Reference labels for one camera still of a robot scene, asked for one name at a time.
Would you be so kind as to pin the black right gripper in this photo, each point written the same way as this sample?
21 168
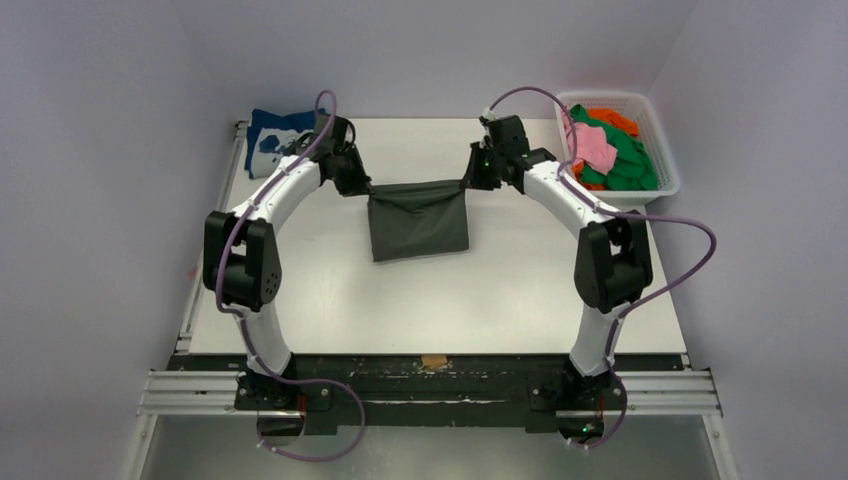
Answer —
479 168

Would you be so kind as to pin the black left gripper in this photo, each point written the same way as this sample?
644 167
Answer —
358 185

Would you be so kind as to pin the dark grey t-shirt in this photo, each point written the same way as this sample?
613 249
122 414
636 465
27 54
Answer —
417 219

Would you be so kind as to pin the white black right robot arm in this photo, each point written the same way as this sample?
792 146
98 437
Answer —
612 265

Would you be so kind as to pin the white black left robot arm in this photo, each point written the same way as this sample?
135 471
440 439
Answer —
241 262

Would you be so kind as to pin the blue folded cartoon t-shirt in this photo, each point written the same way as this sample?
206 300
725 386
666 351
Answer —
269 135

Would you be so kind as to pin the pink t-shirt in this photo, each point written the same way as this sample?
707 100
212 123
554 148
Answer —
587 140

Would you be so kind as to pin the white plastic laundry basket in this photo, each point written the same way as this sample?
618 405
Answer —
644 169

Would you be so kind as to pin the green t-shirt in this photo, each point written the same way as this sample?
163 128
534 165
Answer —
629 162

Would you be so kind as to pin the brown tape piece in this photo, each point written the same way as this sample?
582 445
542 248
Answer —
434 362

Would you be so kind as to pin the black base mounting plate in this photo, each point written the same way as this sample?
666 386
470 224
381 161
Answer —
534 393

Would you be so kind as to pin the aluminium front frame rail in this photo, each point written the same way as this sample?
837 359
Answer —
215 393

